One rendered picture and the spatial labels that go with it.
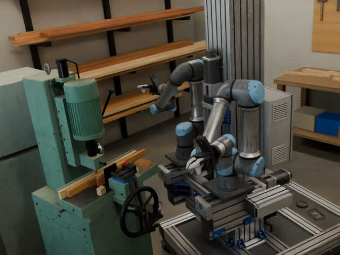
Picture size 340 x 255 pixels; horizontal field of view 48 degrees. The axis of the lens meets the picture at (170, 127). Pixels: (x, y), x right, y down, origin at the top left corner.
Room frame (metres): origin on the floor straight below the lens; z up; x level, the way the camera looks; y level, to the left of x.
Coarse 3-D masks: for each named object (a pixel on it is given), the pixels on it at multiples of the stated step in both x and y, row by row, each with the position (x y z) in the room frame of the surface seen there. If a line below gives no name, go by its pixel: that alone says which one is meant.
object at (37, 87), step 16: (32, 80) 2.09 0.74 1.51; (48, 80) 2.05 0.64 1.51; (32, 96) 2.11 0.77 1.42; (48, 96) 2.03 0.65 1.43; (32, 112) 2.14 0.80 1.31; (48, 112) 2.03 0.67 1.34; (48, 128) 2.05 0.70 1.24; (48, 144) 2.08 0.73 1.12; (48, 160) 2.10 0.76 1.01; (64, 160) 2.04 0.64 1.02; (48, 176) 2.14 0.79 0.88; (64, 176) 2.03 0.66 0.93; (80, 176) 2.11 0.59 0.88
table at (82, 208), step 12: (156, 168) 2.12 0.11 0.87; (144, 180) 2.04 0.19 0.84; (84, 192) 1.86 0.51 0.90; (96, 192) 1.85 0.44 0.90; (108, 192) 1.84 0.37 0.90; (144, 192) 1.90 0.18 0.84; (60, 204) 1.82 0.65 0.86; (72, 204) 1.75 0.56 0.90; (84, 204) 1.73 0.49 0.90; (96, 204) 1.76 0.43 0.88; (84, 216) 1.70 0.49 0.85
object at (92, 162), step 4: (84, 152) 2.03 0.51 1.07; (80, 156) 2.00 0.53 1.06; (84, 156) 1.98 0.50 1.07; (88, 156) 1.97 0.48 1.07; (92, 156) 1.97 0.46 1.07; (96, 156) 1.96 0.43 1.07; (100, 156) 1.96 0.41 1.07; (80, 160) 2.01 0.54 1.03; (84, 160) 1.98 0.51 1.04; (88, 160) 1.96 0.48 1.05; (92, 160) 1.93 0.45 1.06; (96, 160) 1.94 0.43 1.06; (100, 160) 1.96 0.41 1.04; (84, 164) 1.99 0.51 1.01; (88, 164) 1.96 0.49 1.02; (92, 164) 1.94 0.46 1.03; (96, 164) 1.93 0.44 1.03; (100, 164) 1.95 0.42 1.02; (92, 168) 1.94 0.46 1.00; (96, 168) 1.93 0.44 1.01
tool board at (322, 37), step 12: (324, 0) 4.26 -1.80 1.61; (336, 0) 4.18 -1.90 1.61; (324, 12) 4.28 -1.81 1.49; (336, 12) 4.17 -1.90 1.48; (324, 24) 4.27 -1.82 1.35; (336, 24) 4.17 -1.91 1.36; (312, 36) 4.37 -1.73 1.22; (324, 36) 4.26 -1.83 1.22; (336, 36) 4.16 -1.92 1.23; (312, 48) 4.37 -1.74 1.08; (324, 48) 4.26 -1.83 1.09; (336, 48) 4.15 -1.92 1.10
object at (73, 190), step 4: (140, 152) 2.25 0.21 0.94; (144, 152) 2.27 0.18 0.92; (132, 156) 2.19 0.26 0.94; (136, 156) 2.22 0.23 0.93; (140, 156) 2.24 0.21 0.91; (124, 160) 2.14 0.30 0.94; (128, 160) 2.16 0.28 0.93; (132, 160) 2.19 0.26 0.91; (100, 172) 2.01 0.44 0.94; (80, 184) 1.89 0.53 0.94; (84, 184) 1.90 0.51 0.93; (72, 188) 1.85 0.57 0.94; (76, 188) 1.86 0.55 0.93; (80, 188) 1.88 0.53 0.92; (84, 188) 1.90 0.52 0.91; (68, 192) 1.82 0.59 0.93; (72, 192) 1.84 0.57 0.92; (76, 192) 1.86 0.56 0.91; (68, 196) 1.83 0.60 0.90
